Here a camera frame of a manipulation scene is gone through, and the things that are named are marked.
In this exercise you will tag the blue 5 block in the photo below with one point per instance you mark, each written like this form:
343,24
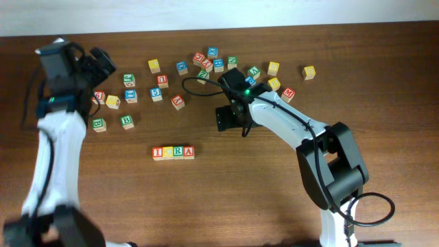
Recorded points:
156,94

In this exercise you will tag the red K block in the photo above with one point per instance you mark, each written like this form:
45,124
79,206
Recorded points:
178,102

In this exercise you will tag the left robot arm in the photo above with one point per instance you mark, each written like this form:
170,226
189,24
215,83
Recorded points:
51,214

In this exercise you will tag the blue L block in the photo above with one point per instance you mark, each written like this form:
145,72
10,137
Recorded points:
131,96

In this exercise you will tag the green V block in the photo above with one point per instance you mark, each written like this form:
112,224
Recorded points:
254,72

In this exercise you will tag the yellow block centre right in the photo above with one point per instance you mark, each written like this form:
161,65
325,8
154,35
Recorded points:
274,84

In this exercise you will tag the blue P block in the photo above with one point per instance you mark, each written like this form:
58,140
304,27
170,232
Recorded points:
250,80

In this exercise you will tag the green J block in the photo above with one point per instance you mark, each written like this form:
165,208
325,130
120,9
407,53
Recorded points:
129,80

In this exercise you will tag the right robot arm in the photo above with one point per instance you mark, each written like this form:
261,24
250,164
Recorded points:
332,169

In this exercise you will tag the red G block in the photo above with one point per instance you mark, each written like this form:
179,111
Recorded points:
198,58

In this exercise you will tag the red X block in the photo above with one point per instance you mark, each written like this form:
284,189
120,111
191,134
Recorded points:
207,65

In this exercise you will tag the green 8 block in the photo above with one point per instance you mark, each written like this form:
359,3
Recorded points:
127,122

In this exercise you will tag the red U block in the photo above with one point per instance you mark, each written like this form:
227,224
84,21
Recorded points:
162,81

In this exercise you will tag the red I block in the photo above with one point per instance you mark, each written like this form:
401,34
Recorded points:
157,153

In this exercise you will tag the yellow C block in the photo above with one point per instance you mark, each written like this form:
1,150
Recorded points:
168,153

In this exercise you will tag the green N block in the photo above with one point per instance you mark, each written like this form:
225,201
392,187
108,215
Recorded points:
231,62

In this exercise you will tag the green Z block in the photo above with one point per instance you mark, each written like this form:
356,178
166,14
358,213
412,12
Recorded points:
202,76

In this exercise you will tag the blue D block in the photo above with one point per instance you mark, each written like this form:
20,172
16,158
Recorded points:
182,67

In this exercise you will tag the red M block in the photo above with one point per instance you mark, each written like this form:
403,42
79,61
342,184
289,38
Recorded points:
287,95

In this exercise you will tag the red A block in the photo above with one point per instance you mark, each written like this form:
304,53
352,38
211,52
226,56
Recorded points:
189,152

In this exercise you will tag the yellow block under gripper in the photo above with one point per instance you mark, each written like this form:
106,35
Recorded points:
112,101

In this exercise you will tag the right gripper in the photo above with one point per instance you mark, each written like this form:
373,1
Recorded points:
225,119

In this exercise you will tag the yellow S block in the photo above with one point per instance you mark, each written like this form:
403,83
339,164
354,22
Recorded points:
308,72

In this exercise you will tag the blue H block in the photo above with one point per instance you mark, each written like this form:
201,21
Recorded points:
218,65

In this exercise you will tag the yellow block upper right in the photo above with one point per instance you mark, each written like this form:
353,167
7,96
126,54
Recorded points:
273,68

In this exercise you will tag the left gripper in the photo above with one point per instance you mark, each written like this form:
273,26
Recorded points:
91,62

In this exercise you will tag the green R block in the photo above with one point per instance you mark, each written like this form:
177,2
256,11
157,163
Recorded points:
178,152

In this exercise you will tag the red 6 block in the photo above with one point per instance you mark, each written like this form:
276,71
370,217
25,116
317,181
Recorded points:
99,97

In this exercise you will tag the yellow block upper left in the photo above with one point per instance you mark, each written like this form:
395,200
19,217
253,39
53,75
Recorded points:
154,66

